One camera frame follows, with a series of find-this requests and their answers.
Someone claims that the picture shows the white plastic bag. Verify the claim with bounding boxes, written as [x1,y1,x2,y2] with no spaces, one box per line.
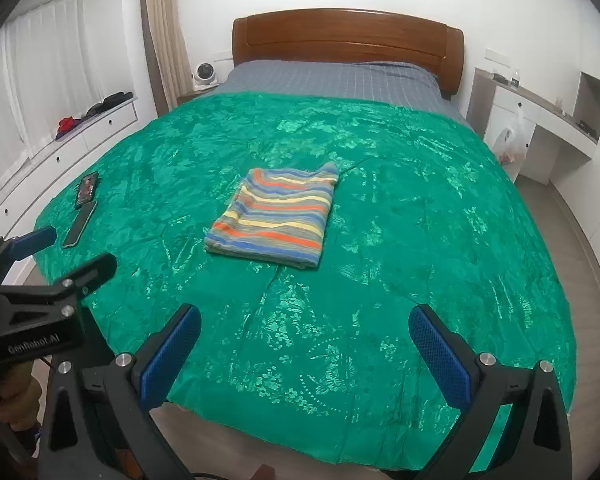
[494,102,528,166]

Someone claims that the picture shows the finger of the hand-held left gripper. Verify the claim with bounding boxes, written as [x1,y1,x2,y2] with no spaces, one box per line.
[0,252,118,313]
[0,226,58,286]

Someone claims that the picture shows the white drawer cabinet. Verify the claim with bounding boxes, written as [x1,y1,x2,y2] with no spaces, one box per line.
[0,95,140,286]

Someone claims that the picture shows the phone with patterned case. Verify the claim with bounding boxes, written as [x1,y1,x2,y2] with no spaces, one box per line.
[74,171,100,210]

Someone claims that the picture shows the red cloth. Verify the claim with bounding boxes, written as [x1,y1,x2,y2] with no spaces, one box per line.
[55,116,81,141]

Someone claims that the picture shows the striped knit sweater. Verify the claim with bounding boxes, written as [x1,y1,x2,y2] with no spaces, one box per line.
[203,161,340,270]

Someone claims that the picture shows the beige curtain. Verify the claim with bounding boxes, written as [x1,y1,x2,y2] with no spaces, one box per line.
[140,0,190,118]

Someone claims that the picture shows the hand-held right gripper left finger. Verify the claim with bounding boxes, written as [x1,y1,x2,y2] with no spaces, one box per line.
[39,303,202,480]

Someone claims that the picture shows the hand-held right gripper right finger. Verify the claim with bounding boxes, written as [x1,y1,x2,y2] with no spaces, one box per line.
[408,303,574,480]

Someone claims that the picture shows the white round fan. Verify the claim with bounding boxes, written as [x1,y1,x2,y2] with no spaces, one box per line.
[191,61,215,92]

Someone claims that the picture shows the white sheer curtain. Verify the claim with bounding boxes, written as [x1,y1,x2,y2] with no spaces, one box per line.
[0,0,126,211]

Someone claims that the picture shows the black clothes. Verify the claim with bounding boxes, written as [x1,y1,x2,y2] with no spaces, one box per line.
[82,91,133,118]

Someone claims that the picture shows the wooden nightstand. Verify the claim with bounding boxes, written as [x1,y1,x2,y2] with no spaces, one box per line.
[176,85,218,107]

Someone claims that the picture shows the green floral blanket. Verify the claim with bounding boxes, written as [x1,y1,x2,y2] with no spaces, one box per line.
[32,91,577,472]

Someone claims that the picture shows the white desk unit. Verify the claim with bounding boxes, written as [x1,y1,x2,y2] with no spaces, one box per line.
[465,66,600,186]

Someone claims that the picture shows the wooden headboard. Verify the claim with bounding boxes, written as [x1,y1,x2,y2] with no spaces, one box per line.
[231,8,465,101]

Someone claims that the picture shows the slim grey phone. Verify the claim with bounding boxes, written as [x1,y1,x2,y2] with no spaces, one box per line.
[61,200,98,250]

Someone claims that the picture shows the grey bed sheet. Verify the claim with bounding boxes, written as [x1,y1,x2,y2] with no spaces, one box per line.
[212,60,468,126]

